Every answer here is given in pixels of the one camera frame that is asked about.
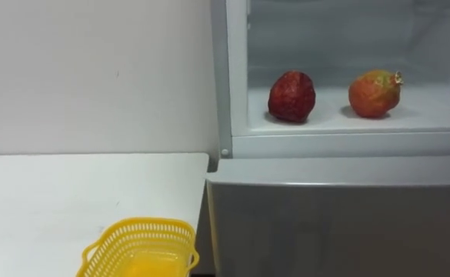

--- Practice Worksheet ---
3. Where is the white desk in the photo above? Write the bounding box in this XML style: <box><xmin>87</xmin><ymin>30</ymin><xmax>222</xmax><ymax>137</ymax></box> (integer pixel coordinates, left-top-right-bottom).
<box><xmin>0</xmin><ymin>152</ymin><xmax>210</xmax><ymax>277</ymax></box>

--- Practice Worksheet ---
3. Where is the orange pomegranate soft toy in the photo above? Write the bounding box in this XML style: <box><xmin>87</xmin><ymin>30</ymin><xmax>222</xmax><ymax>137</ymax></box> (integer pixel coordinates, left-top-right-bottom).
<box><xmin>348</xmin><ymin>68</ymin><xmax>405</xmax><ymax>119</ymax></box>

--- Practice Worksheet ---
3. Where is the grey fridge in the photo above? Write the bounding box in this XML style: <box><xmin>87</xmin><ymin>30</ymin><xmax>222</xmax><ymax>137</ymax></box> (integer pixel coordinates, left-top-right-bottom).
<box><xmin>205</xmin><ymin>0</ymin><xmax>450</xmax><ymax>277</ymax></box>

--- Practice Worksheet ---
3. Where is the yellow plastic basket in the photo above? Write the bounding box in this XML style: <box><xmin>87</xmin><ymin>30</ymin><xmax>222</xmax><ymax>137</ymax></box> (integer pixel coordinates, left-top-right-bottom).
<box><xmin>75</xmin><ymin>217</ymin><xmax>201</xmax><ymax>277</ymax></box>

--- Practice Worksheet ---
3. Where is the red fruit soft toy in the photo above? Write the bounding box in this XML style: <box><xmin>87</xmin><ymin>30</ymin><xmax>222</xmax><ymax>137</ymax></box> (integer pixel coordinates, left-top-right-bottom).
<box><xmin>267</xmin><ymin>70</ymin><xmax>317</xmax><ymax>124</ymax></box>

